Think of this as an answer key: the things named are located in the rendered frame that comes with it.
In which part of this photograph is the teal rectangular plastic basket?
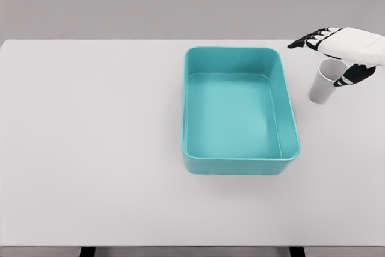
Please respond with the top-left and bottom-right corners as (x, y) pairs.
(180, 46), (301, 176)

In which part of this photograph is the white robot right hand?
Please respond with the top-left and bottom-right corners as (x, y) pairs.
(287, 26), (381, 87)

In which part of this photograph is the white paper cup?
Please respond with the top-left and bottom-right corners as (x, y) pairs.
(308, 58), (350, 105)

